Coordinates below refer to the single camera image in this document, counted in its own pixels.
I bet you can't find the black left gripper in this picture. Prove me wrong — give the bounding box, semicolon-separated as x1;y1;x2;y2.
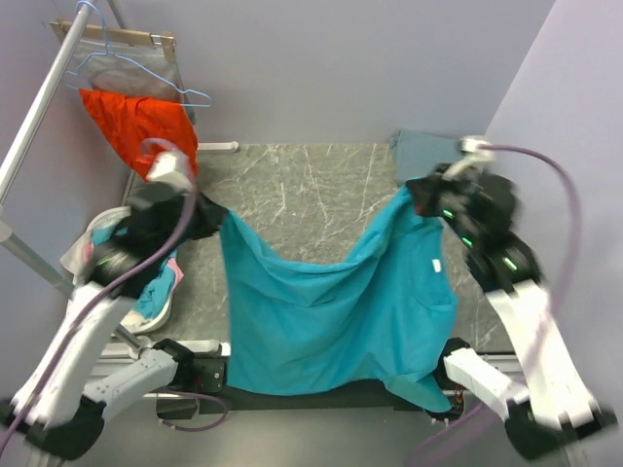
157;180;230;258

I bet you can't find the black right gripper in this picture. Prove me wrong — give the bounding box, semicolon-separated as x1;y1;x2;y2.
405;162;478;245

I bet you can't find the turquoise t-shirt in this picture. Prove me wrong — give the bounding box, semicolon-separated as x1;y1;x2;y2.
219;185;459;413

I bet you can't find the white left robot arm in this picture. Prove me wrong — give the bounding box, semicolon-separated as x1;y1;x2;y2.
1;194;228;461

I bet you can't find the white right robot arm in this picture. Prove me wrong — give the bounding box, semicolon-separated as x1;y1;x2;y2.
405;164;618;461

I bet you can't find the folded grey-blue t-shirt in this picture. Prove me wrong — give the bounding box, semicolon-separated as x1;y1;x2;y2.
389;129;460;186

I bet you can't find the pile of laundry clothes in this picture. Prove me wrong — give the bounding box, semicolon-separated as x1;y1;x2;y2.
60;224;183;335

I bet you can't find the white laundry basket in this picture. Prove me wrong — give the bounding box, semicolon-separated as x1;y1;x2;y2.
60;204;179;336

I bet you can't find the orange hanging shirt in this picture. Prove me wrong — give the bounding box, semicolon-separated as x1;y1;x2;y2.
80;90;199;178

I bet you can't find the silver clothes rack pole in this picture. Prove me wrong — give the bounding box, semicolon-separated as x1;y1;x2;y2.
0;0;147;361

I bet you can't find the grey hanging cloth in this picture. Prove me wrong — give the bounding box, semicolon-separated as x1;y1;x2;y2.
73;41;191;104

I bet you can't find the wooden hanger bar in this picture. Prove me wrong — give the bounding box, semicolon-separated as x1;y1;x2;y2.
81;24;176;62

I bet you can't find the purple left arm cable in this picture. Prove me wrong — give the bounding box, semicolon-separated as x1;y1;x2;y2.
0;137;230;439

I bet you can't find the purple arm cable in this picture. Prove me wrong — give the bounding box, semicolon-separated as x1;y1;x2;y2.
403;143;583;467
0;137;230;439

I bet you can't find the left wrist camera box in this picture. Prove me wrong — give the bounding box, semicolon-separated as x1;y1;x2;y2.
146;149;194;193

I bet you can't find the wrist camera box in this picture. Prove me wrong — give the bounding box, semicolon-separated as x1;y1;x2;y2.
442;136;495;180
146;149;194;193

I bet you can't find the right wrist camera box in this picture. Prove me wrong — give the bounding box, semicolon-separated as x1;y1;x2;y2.
442;136;495;180

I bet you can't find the white table edge bracket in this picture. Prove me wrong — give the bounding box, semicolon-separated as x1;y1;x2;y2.
198;141;239;153

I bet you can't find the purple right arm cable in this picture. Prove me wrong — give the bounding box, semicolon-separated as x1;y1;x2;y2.
403;143;583;467

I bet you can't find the white front table bracket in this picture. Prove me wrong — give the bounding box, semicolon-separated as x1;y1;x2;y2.
184;340;231;357

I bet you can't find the light blue wire hanger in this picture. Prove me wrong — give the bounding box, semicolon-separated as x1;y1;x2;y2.
64;1;212;108

